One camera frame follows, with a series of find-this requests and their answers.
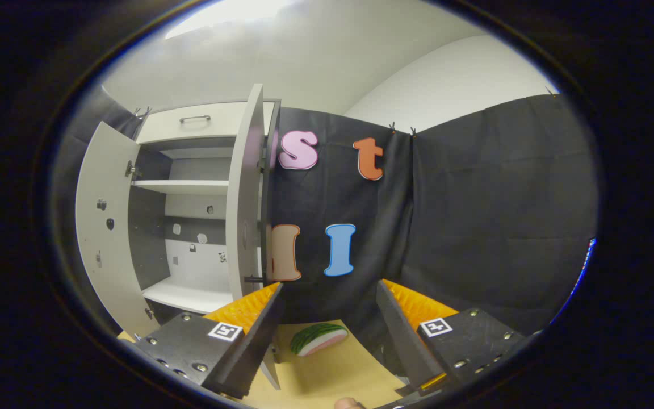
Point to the white grey cabinet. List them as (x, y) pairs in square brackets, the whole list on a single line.
[(148, 238)]

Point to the white cabinet shelf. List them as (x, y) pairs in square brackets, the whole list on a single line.
[(185, 187)]

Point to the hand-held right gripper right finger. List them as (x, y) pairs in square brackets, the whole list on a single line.
[(406, 346)]

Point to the white door with earmuff sticker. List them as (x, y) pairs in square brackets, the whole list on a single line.
[(244, 187)]

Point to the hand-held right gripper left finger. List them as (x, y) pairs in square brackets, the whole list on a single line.
[(259, 335)]

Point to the black backdrop cloth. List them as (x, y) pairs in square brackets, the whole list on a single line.
[(77, 119), (474, 216)]

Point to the toy watermelon slice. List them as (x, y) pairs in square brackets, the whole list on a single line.
[(318, 339)]

